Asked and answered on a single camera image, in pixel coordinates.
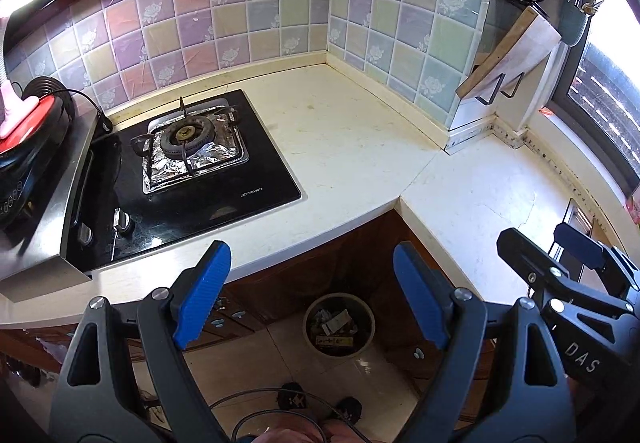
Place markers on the round grey waste bin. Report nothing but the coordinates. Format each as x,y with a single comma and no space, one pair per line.
369,323

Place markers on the pink desk lamp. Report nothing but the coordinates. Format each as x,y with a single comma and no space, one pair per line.
15,118

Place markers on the wooden cutting board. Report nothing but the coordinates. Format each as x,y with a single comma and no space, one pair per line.
510,53

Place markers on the person's left leg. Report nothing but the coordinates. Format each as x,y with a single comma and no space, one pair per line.
280,437

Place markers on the black pan support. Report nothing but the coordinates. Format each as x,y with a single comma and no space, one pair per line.
141,143

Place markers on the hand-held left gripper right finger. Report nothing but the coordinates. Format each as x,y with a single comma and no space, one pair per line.
420,293

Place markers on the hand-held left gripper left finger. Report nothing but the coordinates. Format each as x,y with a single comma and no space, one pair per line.
202,293

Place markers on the person's leg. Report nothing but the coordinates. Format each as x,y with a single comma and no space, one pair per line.
280,437
345,434

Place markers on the silver stove knob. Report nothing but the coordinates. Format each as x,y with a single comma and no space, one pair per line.
85,234
123,220

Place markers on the person's right leg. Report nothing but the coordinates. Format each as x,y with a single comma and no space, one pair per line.
345,434

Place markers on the pink package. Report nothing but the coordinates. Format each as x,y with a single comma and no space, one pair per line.
634,203

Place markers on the yellow and red seasoning box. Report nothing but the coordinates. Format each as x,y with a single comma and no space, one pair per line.
332,340

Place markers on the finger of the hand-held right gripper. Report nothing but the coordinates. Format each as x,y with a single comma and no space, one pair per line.
580,245
525,258

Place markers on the black slipper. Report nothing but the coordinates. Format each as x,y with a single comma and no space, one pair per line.
350,409
292,395

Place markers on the teal kitchen utensil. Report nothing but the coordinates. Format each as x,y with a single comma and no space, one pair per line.
575,23

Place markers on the round gas burner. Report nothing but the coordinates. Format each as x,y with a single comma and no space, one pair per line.
187,135

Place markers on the white milk carton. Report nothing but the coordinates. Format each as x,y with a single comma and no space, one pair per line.
336,320

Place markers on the black glass gas stove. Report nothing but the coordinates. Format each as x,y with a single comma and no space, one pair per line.
225,193

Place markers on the brown wooden cabinet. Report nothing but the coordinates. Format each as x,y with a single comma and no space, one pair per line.
325,248

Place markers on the black and red induction cooker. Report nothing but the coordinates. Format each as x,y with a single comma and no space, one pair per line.
20,183

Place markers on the window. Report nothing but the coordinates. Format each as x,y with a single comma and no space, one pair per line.
605,88

